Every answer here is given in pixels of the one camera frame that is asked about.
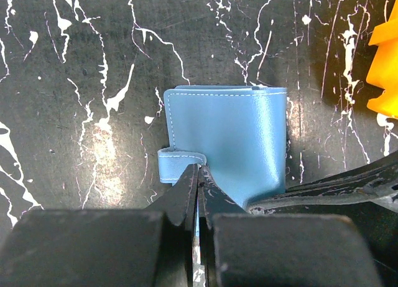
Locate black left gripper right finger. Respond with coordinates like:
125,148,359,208
198,166,382,286

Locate black marble pattern mat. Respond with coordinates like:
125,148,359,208
1,0,397,236

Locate small orange card bin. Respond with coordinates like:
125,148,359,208
366,3,397,119

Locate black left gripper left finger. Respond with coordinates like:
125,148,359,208
1,164,199,286

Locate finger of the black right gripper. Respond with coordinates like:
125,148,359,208
248,151,397,214

